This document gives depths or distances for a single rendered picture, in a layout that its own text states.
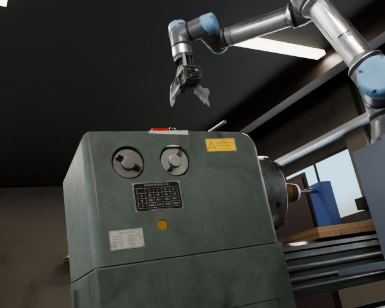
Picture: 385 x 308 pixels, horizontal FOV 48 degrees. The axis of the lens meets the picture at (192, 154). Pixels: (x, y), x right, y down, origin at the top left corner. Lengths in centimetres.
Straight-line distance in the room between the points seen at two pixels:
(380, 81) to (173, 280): 82
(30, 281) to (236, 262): 698
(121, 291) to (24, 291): 696
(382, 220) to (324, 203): 49
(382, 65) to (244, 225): 63
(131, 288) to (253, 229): 43
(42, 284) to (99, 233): 700
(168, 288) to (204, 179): 35
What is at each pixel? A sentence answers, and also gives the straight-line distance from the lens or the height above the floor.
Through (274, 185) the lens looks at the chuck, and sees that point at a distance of 161.
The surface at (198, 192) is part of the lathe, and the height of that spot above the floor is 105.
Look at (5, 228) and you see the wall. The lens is 825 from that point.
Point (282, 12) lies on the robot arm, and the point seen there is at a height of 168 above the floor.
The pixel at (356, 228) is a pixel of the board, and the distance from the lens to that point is 176.
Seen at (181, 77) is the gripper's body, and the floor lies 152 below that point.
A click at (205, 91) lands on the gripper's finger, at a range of 162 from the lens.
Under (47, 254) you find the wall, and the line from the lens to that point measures 828.
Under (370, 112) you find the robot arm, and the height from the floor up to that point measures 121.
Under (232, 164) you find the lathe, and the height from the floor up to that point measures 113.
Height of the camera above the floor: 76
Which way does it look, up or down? 18 degrees up
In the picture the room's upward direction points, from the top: 10 degrees counter-clockwise
